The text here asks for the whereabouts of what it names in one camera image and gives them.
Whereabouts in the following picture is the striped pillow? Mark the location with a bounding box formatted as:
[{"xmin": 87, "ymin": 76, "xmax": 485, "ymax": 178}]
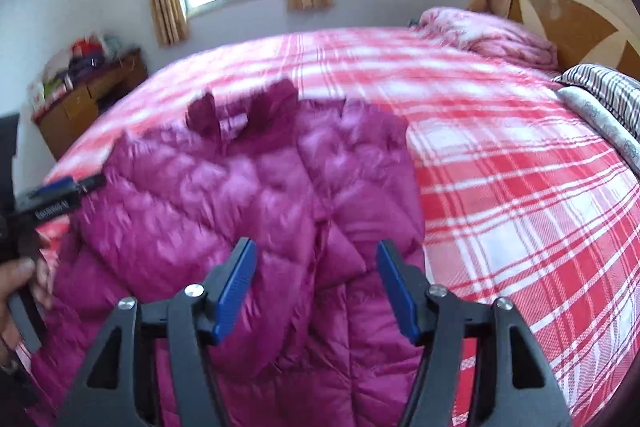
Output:
[{"xmin": 554, "ymin": 64, "xmax": 639, "ymax": 134}]

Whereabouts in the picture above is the pile of clothes on desk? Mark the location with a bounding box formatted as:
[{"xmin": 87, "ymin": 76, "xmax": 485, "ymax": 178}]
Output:
[{"xmin": 41, "ymin": 51, "xmax": 106, "ymax": 84}]

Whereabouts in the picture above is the red bag on desk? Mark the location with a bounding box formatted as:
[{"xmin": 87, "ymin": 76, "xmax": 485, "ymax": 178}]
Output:
[{"xmin": 70, "ymin": 36, "xmax": 104, "ymax": 58}]

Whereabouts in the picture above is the pink folded quilt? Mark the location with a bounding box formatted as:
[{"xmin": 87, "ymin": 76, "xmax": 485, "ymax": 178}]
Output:
[{"xmin": 419, "ymin": 6, "xmax": 559, "ymax": 72}]

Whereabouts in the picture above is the magenta puffer jacket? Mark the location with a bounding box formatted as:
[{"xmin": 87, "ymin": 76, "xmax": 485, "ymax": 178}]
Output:
[{"xmin": 30, "ymin": 80, "xmax": 424, "ymax": 426}]

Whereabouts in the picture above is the red plaid bed sheet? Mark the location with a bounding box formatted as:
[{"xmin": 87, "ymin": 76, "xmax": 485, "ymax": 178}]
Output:
[{"xmin": 53, "ymin": 28, "xmax": 639, "ymax": 426}]

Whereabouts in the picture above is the grey patterned pillow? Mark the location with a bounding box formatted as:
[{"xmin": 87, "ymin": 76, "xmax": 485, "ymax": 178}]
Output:
[{"xmin": 556, "ymin": 87, "xmax": 640, "ymax": 176}]

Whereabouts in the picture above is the white packet on desk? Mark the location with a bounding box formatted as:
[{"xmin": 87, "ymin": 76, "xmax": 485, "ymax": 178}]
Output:
[{"xmin": 27, "ymin": 80, "xmax": 47, "ymax": 113}]

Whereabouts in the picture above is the brown wooden desk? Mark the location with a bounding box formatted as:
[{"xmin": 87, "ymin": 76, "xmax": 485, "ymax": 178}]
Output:
[{"xmin": 32, "ymin": 48, "xmax": 149, "ymax": 160}]

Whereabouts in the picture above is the wooden bed headboard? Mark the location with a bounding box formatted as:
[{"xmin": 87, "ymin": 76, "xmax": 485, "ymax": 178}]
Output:
[{"xmin": 509, "ymin": 0, "xmax": 640, "ymax": 79}]

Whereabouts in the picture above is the black camera box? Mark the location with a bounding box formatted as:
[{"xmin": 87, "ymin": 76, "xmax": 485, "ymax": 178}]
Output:
[{"xmin": 0, "ymin": 114, "xmax": 20, "ymax": 215}]

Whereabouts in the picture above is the person's left hand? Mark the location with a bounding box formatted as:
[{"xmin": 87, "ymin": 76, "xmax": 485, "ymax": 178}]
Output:
[{"xmin": 1, "ymin": 256, "xmax": 52, "ymax": 369}]

